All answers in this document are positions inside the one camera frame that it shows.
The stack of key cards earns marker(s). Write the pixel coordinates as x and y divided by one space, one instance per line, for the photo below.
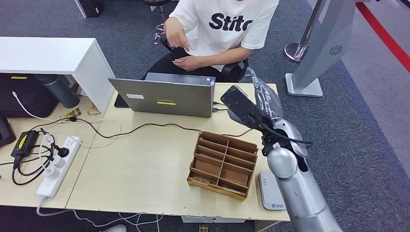
201 181

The white plug adapter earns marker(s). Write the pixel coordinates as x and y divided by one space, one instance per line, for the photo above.
58 161
51 173

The black mouse pad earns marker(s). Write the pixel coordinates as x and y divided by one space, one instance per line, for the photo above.
119 101

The white desk panel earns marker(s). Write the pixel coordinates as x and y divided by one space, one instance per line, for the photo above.
80 8

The person's left forearm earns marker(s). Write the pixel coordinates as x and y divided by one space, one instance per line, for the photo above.
227 57

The black plug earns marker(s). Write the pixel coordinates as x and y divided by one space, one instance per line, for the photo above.
63 152

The black office chair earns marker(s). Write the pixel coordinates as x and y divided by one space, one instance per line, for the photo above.
235 69

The black bag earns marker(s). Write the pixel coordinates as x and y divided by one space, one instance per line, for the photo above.
25 95

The white shoe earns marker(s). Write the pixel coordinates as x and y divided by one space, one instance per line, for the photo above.
115 229

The gold metal trinket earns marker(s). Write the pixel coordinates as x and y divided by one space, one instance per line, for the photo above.
93 110
73 113

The person's left hand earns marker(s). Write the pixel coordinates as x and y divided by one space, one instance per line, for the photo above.
189 63

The grey kiosk stand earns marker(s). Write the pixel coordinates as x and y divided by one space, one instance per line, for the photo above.
323 48

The black device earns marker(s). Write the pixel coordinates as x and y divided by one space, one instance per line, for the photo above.
4 132

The chrome stanchion post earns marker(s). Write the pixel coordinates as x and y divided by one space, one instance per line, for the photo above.
293 52

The white power strip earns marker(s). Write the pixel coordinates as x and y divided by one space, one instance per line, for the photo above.
45 188

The black power adapter yellow label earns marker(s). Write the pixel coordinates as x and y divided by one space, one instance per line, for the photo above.
25 142

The black cabinet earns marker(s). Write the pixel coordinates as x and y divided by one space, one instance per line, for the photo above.
91 8

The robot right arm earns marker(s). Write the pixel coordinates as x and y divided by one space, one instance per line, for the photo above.
298 192

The dark grey thermos bottle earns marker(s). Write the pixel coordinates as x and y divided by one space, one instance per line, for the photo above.
61 92

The person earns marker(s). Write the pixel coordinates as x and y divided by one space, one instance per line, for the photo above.
224 41

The black stool with chrome base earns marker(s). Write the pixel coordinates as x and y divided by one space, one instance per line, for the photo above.
155 2

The white card reader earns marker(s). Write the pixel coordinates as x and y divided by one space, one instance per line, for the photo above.
267 192

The white desk shelf unit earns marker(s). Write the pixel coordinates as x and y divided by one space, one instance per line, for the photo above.
48 54

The wooden slotted organizer box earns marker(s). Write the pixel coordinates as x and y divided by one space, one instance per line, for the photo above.
234 176

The person's right hand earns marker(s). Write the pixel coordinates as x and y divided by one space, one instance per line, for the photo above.
177 33

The grey laptop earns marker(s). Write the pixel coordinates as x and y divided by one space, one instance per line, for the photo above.
166 95

